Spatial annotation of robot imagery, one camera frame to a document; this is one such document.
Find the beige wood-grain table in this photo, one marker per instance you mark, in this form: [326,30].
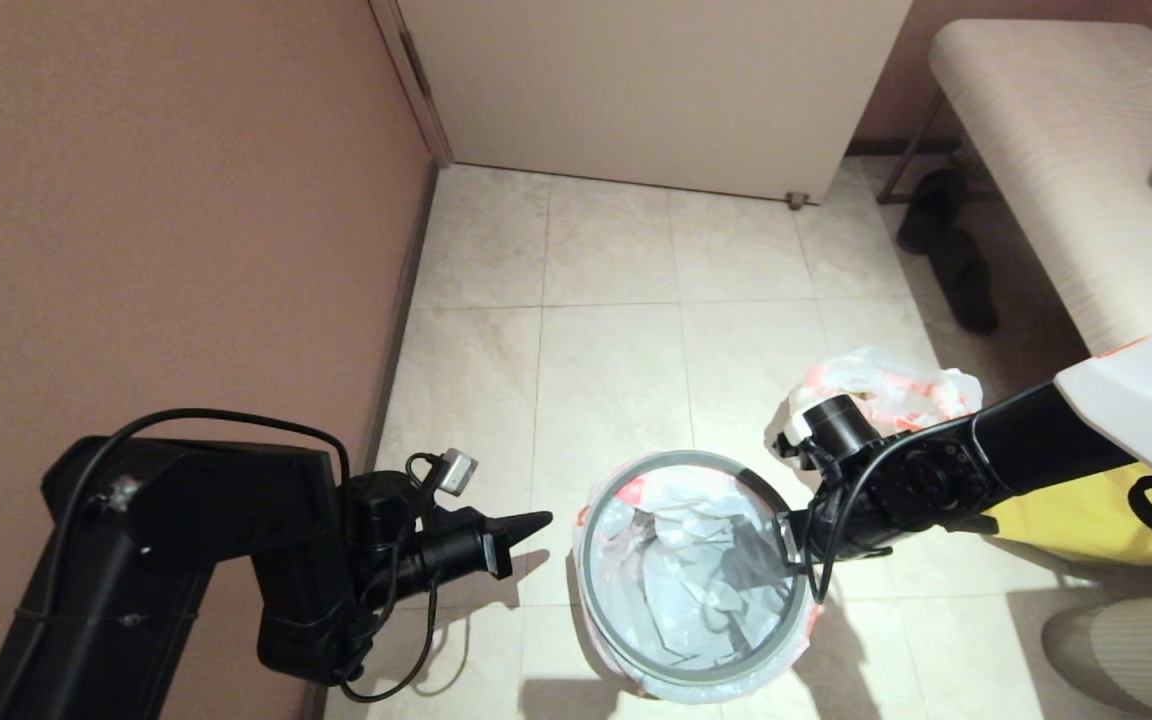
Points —
[1056,180]

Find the black slipper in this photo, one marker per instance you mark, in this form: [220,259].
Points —
[931,206]
[966,284]

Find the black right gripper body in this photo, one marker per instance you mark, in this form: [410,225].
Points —
[816,535]

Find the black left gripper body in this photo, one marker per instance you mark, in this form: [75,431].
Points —
[496,548]

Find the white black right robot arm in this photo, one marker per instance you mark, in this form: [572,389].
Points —
[1036,430]

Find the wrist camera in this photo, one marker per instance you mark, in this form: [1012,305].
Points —
[788,447]
[456,470]

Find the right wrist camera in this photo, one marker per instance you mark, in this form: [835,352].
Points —
[788,447]

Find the white door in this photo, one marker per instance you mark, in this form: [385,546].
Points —
[656,90]

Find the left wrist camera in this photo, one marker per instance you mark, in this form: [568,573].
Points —
[456,470]

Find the beige door frame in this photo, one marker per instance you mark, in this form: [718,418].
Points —
[431,130]

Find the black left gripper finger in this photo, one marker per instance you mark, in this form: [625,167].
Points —
[526,525]

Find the white red plastic bag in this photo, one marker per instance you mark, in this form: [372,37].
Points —
[896,385]

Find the small metal door stopper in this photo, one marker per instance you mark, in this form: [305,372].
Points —
[796,200]

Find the dark door hinge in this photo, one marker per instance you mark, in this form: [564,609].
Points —
[419,70]

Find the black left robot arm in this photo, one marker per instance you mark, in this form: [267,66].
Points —
[186,560]

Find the thin metal table leg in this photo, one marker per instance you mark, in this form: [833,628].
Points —
[911,147]

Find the yellow fabric bag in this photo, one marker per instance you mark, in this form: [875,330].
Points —
[1086,515]

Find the white red plastic bin liner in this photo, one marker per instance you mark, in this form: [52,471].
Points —
[696,590]

